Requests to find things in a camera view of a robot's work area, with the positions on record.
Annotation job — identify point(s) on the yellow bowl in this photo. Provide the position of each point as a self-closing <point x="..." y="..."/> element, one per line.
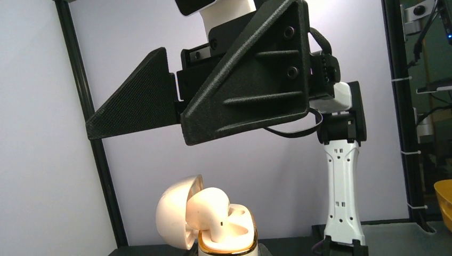
<point x="443" y="193"/>

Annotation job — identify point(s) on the white stem earbud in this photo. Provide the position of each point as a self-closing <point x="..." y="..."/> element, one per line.
<point x="208" y="210"/>

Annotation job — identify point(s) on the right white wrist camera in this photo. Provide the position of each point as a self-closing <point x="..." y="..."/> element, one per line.
<point x="215" y="13"/>

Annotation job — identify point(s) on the white square charging case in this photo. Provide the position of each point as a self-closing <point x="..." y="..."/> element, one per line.
<point x="242" y="238"/>

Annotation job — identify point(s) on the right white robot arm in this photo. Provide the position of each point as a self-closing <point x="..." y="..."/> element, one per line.
<point x="339" y="123"/>

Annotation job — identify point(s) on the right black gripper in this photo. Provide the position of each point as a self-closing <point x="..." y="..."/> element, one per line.
<point x="253" y="73"/>

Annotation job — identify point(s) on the black right frame post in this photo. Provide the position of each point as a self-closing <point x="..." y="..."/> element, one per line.
<point x="89" y="114"/>

